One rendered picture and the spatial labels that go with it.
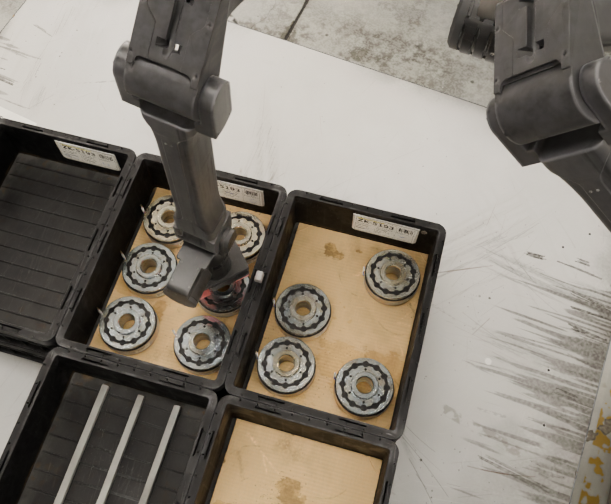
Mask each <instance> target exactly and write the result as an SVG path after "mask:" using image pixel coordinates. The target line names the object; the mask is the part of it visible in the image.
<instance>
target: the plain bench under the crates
mask: <svg viewBox="0 0 611 504"><path fill-rule="evenodd" d="M138 4H139V0H25V1H24V3H23V4H22V5H21V6H20V8H19V9H18V10H17V11H16V13H15V14H14V15H13V16H12V18H11V19H10V20H9V21H8V23H7V24H6V25H5V26H4V28H3V29H2V30H1V31H0V106H1V107H3V108H5V109H7V110H9V111H11V112H13V113H16V114H18V115H20V116H22V117H24V118H26V119H29V120H31V121H33V122H35V123H37V124H36V125H35V126H39V127H43V128H47V129H52V130H56V131H60V132H64V133H68V134H72V135H76V136H80V137H84V138H89V139H93V140H97V141H101V142H105V143H109V144H113V145H117V146H121V147H126V148H130V149H132V150H133V151H134V152H135V154H136V156H138V155H140V154H142V153H150V154H154V155H159V156H160V153H159V149H158V146H157V142H156V139H155V137H154V134H153V132H152V130H151V128H150V126H149V125H148V124H147V123H146V122H145V120H144V119H143V117H142V114H141V111H140V108H139V107H136V106H134V105H131V104H129V103H127V102H124V101H122V99H121V96H120V93H119V90H118V87H117V84H116V82H115V79H114V76H113V71H112V68H113V60H114V58H115V55H116V52H117V50H118V49H119V47H120V46H121V44H122V43H124V42H125V41H126V40H128V41H130V39H131V35H132V30H133V26H134V22H135V17H136V13H137V8H138ZM219 77H220V78H222V79H225V80H227V81H229V82H230V87H231V100H232V112H231V114H230V116H229V119H228V121H227V123H226V125H225V126H224V128H223V130H222V132H221V133H220V135H219V136H218V138H217V139H213V138H211V139H212V146H213V154H214V161H215V168H216V170H220V171H224V172H229V173H233V174H237V175H241V176H245V177H249V178H253V179H257V180H261V181H266V182H270V183H274V184H278V185H281V186H283V187H284V188H285V189H286V191H287V195H288V193H289V192H291V191H292V190H303V191H307V192H311V193H315V194H319V195H323V196H327V197H331V198H336V199H340V200H344V201H348V202H352V203H356V204H360V205H364V206H369V207H373V208H377V209H381V210H385V211H389V212H393V213H397V214H401V215H406V216H410V217H414V218H418V219H422V220H426V221H430V222H434V223H438V224H441V225H442V226H443V227H444V228H445V230H446V239H445V243H444V248H443V253H442V257H441V262H440V267H439V271H438V276H437V280H436V285H435V290H434V294H433V299H432V304H431V308H430V313H429V318H428V322H427V327H426V332H425V336H424V341H423V346H422V350H421V355H420V360H419V364H418V369H417V374H416V378H415V383H414V387H413V392H412V397H411V401H410V406H409V411H408V415H407V420H406V425H405V429H404V433H403V434H402V436H401V437H400V439H399V440H397V441H396V445H397V446H398V449H399V457H398V462H397V467H396V471H395V476H394V480H393V485H392V490H391V494H390V499H389V504H570V503H571V499H572V495H573V491H574V487H575V483H576V479H577V475H578V471H579V467H580V463H581V458H582V454H583V450H584V446H585V442H586V438H587V434H588V430H589V426H590V422H591V418H592V414H593V410H594V406H595V402H596V398H597V394H598V390H599V386H600V382H601V378H602V374H603V370H604V366H605V362H606V358H607V354H608V350H609V346H610V342H611V233H610V232H609V230H608V229H607V228H606V227H605V226H604V224H603V223H602V222H601V221H600V219H599V218H598V217H597V216H596V215H595V213H594V212H593V211H592V210H591V209H590V207H589V206H588V205H587V204H586V203H585V201H584V200H583V199H582V198H581V197H580V196H579V195H578V194H577V193H576V192H575V191H574V190H573V189H572V188H571V187H570V186H569V185H568V184H567V183H566V182H565V181H564V180H562V179H561V178H560V177H559V176H557V175H555V174H553V173H552V172H550V171H549V170H548V169H547V168H546V167H545V166H544V165H543V164H542V162H541V163H537V164H533V165H529V166H525V167H522V166H521V165H520V164H519V163H518V162H517V161H516V159H515V158H514V157H513V156H512V155H511V154H510V152H509V151H508V150H507V149H506V148H505V147H504V145H503V144H502V143H501V142H500V141H499V140H498V138H497V137H496V136H495V135H494V134H493V133H492V131H491V129H490V127H489V125H488V122H487V120H486V118H487V117H486V109H487V107H485V106H482V105H479V104H476V103H473V102H470V101H467V100H464V99H461V98H458V97H455V96H452V95H449V94H446V93H443V92H440V91H437V90H434V89H431V88H428V87H425V86H422V85H419V84H416V83H413V82H410V81H407V80H404V79H401V78H398V77H395V76H392V75H389V74H386V73H383V72H380V71H377V70H374V69H371V68H368V67H365V66H362V65H359V64H356V63H353V62H350V61H347V60H344V59H341V58H338V57H335V56H332V55H329V54H326V53H323V52H320V51H317V50H314V49H311V48H308V47H305V46H302V45H299V44H296V43H293V42H290V41H287V40H284V39H281V38H278V37H275V36H272V35H269V34H266V33H263V32H260V31H257V30H254V29H251V28H248V27H245V26H242V25H239V24H236V23H233V22H230V21H227V27H226V34H225V41H224V48H223V55H222V62H221V68H220V75H219ZM42 365H43V364H42V363H38V362H35V361H31V360H28V359H24V358H21V357H17V356H14V355H10V354H7V353H3V352H0V457H1V455H2V453H3V451H4V449H5V446H6V444H7V442H8V440H9V438H10V435H11V433H12V431H13V429H14V427H15V424H16V422H17V420H18V418H19V415H20V413H21V411H22V409H23V407H24V404H25V402H26V400H27V398H28V396H29V393H30V391H31V389H32V387H33V384H34V382H35V380H36V378H37V376H38V373H39V371H40V369H41V367H42Z"/></svg>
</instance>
